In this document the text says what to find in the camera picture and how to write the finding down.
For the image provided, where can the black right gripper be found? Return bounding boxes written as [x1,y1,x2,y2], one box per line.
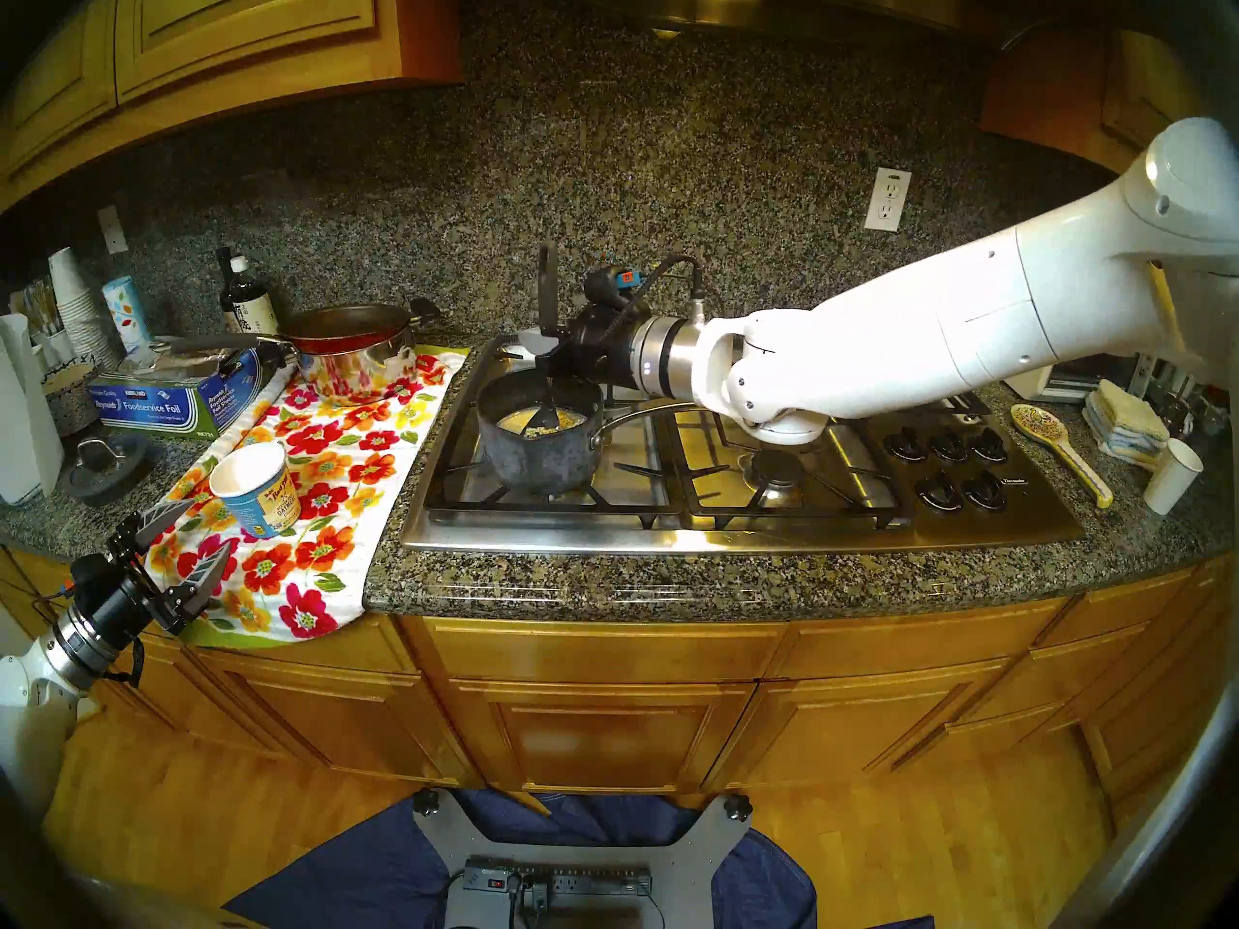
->
[518,301,648,391]

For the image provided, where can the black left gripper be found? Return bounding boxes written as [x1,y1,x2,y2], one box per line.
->
[92,498,234,640]

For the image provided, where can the black cooking spoon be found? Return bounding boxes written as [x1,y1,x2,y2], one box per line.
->
[523,241,566,440]

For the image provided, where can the blue oatmeal paper cup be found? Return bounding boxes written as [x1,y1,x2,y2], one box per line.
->
[208,440,302,540]

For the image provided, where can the patterned ceramic spoon rest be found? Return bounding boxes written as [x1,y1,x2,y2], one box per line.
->
[1010,404,1116,510]

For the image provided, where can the black round lid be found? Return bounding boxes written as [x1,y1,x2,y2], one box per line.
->
[66,434,151,507]

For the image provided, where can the dark speckled saucepan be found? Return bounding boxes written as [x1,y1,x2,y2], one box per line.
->
[475,367,700,498]

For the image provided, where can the floral kitchen towel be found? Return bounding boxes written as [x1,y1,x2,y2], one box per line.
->
[145,345,470,647]

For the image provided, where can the blue foil sheet box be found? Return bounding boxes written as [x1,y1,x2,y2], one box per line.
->
[87,342,267,442]

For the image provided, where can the patterned round basket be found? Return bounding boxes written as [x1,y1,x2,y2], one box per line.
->
[44,356,103,439]

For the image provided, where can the steel pan red inside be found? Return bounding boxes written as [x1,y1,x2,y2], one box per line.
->
[166,298,444,405]

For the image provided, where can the white paper towel roll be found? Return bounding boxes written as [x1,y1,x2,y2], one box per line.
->
[0,313,66,507]

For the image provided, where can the leaf print paper cup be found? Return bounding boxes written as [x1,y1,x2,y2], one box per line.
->
[102,276,153,352]

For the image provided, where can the dark bottle white cap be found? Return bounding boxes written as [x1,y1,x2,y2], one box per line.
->
[230,255,280,336]

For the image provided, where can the bundle of wooden utensils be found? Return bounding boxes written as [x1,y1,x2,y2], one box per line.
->
[21,279,64,338]

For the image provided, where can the stack of white cups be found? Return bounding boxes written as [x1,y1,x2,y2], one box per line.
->
[46,247,117,362]

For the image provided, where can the dark blue cloth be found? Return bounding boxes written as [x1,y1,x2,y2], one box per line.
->
[223,787,935,929]

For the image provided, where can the stainless gas stovetop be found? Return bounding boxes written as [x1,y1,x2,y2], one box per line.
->
[402,332,1087,557]

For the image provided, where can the wooden base cabinets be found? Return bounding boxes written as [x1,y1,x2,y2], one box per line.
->
[0,545,1239,851]

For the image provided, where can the white toaster oven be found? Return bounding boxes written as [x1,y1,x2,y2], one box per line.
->
[1007,354,1145,404]

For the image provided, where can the folded dish cloth stack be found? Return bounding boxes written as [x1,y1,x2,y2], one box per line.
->
[1082,379,1172,471]

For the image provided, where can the plain white paper cup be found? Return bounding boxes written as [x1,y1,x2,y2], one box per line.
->
[1142,437,1204,517]

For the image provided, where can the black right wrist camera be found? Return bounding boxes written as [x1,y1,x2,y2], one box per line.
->
[580,266,642,311]

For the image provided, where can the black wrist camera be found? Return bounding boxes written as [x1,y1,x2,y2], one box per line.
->
[71,554,124,601]
[580,266,642,311]

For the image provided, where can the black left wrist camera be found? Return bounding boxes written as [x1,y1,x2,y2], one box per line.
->
[71,554,124,601]

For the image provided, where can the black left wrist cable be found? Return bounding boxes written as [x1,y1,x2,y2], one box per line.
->
[97,635,148,688]

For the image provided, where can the thin right wrist cable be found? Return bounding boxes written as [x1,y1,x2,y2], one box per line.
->
[632,254,707,324]

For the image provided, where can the white wall outlet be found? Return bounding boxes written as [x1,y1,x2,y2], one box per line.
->
[864,166,913,233]

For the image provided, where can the wooden wall cabinet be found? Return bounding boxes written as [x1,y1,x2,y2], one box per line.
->
[0,0,464,212]
[978,22,1211,175]

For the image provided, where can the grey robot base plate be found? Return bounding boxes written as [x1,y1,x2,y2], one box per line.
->
[411,787,754,929]

